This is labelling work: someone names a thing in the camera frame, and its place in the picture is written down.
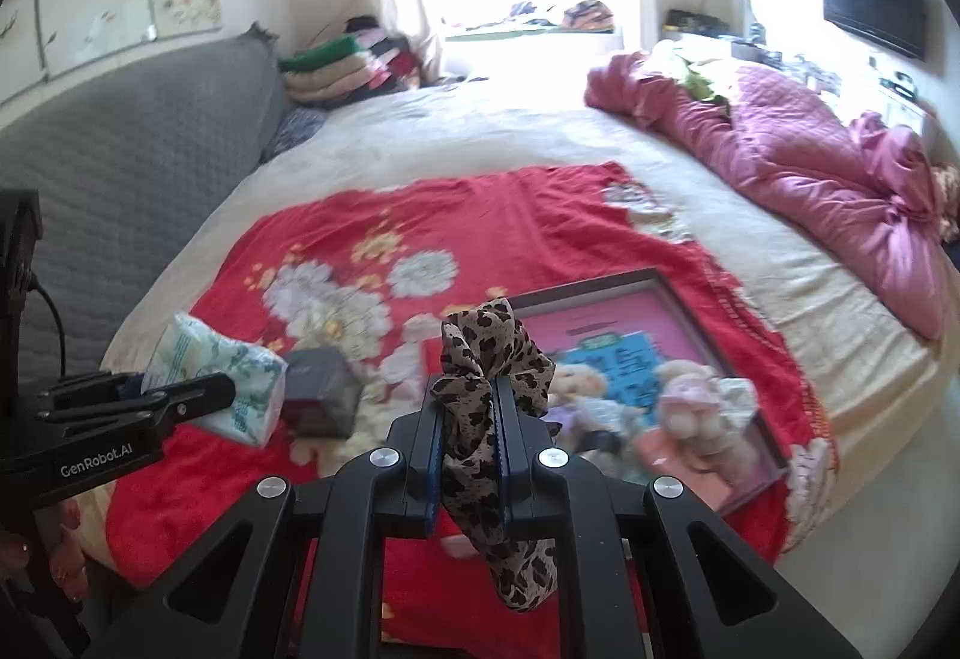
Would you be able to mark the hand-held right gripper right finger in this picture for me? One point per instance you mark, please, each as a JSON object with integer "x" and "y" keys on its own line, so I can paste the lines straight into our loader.
{"x": 504, "y": 456}

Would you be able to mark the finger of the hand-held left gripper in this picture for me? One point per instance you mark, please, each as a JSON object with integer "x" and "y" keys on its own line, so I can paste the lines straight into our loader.
{"x": 195, "y": 396}
{"x": 131, "y": 385}

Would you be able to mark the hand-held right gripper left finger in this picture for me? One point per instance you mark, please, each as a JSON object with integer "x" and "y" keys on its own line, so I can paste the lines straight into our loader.
{"x": 433, "y": 456}

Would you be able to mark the green print tissue packet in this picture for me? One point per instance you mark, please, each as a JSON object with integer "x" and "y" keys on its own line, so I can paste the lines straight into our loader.
{"x": 225, "y": 366}

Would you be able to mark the plush bear purple dress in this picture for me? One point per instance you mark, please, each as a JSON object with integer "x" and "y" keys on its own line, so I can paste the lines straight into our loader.
{"x": 577, "y": 385}

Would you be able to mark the leopard print scrunchie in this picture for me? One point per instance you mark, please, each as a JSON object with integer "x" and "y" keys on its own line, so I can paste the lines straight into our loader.
{"x": 480, "y": 344}

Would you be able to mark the pink box tray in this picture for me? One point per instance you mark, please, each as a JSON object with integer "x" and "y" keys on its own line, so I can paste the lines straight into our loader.
{"x": 600, "y": 321}

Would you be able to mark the white plush bear pink hat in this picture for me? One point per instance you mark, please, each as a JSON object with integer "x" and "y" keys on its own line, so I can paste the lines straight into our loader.
{"x": 686, "y": 396}

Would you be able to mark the person's left hand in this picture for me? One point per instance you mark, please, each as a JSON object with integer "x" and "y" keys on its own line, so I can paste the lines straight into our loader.
{"x": 67, "y": 554}

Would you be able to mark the dark square box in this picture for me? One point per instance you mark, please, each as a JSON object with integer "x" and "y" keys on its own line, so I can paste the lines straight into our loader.
{"x": 322, "y": 396}

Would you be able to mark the grey quilted headboard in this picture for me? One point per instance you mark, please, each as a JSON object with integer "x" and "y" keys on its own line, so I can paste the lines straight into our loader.
{"x": 135, "y": 164}

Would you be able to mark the red floral blanket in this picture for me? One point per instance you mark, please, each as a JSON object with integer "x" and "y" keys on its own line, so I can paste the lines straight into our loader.
{"x": 487, "y": 216}

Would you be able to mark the dark patterned pillow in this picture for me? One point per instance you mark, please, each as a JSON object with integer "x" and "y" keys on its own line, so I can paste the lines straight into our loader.
{"x": 296, "y": 130}

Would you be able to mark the bed with cream sheet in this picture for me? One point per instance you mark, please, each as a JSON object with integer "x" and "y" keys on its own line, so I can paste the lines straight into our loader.
{"x": 487, "y": 126}

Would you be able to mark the pile of folded clothes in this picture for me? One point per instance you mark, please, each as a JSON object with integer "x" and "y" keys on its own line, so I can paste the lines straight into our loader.
{"x": 330, "y": 66}

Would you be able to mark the pink quilt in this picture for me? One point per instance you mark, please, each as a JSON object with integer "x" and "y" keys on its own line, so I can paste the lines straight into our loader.
{"x": 787, "y": 164}

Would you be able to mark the green cloth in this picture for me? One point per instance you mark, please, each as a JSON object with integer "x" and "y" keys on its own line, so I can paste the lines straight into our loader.
{"x": 697, "y": 77}

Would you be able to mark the clothes on windowsill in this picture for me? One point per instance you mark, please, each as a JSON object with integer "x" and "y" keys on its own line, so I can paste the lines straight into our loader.
{"x": 585, "y": 15}

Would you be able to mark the black desk device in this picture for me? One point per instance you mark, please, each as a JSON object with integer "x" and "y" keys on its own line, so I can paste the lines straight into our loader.
{"x": 694, "y": 20}

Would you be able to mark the black wall television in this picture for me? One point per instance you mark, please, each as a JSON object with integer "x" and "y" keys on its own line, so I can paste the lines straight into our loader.
{"x": 870, "y": 2}

